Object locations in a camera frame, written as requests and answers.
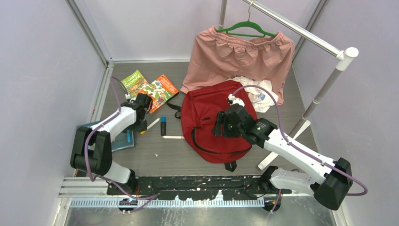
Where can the black blue highlighter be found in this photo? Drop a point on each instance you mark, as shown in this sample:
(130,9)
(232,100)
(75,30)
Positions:
(163,125)

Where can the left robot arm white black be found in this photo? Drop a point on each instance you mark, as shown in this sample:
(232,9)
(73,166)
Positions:
(92,146)

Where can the green treehouse book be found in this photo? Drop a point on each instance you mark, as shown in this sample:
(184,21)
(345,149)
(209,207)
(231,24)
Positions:
(134,83)

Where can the white peach marker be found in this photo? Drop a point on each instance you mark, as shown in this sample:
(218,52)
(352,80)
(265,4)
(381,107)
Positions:
(173,137)

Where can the teal Humor book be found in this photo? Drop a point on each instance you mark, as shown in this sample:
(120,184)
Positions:
(122,141)

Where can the white yellow marker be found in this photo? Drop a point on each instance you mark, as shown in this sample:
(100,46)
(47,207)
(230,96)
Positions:
(150,126)

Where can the red backpack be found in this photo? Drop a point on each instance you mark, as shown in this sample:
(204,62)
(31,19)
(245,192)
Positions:
(198,115)

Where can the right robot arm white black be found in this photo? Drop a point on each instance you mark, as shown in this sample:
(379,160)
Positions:
(327,180)

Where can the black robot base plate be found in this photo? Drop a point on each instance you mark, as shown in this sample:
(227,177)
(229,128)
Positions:
(198,188)

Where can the green clothes hanger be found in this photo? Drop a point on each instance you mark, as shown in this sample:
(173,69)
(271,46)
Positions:
(247,24)

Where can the pink skirt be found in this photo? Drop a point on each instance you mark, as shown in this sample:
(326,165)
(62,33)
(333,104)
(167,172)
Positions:
(217,57)

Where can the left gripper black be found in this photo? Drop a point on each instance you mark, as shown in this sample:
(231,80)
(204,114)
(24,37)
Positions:
(141,126)

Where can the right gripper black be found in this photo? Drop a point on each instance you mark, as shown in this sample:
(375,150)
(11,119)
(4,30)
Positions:
(222,118)

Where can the white crumpled cloth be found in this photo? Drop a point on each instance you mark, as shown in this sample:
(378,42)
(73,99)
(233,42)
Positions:
(260,100)

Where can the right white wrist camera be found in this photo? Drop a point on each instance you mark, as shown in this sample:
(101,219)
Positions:
(235,100)

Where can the orange treehouse book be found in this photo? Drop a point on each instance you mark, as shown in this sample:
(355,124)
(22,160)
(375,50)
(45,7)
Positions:
(160,90)

